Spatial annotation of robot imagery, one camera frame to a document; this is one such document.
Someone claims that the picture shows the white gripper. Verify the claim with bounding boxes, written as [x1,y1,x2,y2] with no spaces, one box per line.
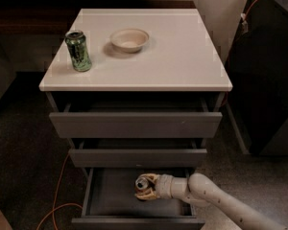
[135,173,173,201]

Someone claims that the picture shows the orange drink can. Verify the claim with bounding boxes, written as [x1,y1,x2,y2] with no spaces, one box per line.
[135,177,150,192]

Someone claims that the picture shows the grey bottom drawer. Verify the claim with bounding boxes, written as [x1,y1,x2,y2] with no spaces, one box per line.
[72,168,204,230]

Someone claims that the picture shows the grey drawer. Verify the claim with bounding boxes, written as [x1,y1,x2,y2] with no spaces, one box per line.
[72,168,204,230]
[50,99,222,139]
[69,148,206,169]

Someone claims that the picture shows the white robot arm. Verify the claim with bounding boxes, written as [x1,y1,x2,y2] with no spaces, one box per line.
[134,172,288,230]

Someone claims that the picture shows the grey middle drawer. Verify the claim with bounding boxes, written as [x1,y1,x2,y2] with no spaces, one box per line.
[69,148,206,169]

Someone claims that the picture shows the grey top drawer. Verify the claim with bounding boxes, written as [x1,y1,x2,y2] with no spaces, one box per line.
[50,99,222,139]

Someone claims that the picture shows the green drink can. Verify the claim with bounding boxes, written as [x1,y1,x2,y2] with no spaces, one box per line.
[64,30,92,72]

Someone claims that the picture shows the white cabinet top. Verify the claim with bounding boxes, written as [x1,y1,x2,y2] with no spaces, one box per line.
[39,9,232,92]

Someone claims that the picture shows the white paper bowl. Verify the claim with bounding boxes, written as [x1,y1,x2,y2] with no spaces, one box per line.
[109,29,150,53]

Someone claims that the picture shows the dark side cabinet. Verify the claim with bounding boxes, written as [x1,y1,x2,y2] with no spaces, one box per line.
[227,0,288,156]

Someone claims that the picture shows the orange floor cable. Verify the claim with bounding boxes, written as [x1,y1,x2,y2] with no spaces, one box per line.
[36,151,88,230]

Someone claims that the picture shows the orange cable with plug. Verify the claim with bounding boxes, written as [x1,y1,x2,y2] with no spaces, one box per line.
[240,0,288,34]

